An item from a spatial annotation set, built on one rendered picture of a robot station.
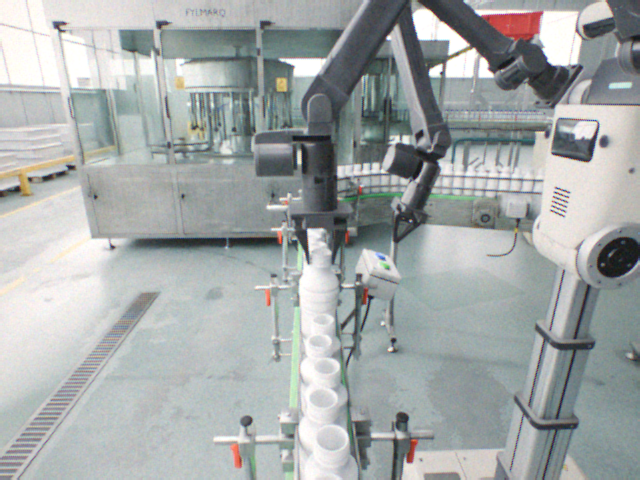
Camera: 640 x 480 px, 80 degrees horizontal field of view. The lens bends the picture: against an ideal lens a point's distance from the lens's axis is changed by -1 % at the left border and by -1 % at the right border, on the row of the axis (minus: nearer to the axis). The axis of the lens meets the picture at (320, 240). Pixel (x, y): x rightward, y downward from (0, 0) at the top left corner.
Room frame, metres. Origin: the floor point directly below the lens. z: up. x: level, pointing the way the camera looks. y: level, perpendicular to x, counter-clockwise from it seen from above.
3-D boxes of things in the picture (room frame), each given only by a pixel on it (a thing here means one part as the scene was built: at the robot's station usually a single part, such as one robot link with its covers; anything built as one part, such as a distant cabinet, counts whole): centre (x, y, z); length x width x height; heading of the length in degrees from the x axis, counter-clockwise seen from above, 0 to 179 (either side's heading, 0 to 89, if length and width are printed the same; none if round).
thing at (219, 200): (5.20, 1.04, 1.18); 2.88 x 2.73 x 2.35; 92
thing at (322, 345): (0.49, 0.00, 1.08); 0.06 x 0.06 x 0.17
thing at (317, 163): (0.61, 0.01, 1.42); 0.07 x 0.06 x 0.07; 93
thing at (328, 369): (0.44, -0.01, 1.08); 0.06 x 0.06 x 0.17
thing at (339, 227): (0.61, -0.01, 1.29); 0.07 x 0.07 x 0.09; 2
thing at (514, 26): (7.06, -3.04, 1.40); 0.92 x 0.72 x 2.80; 74
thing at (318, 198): (0.61, 0.00, 1.36); 0.10 x 0.07 x 0.07; 92
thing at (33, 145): (8.03, 6.15, 0.50); 1.23 x 1.04 x 1.00; 92
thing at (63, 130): (9.52, 6.19, 0.50); 1.23 x 1.05 x 1.00; 92
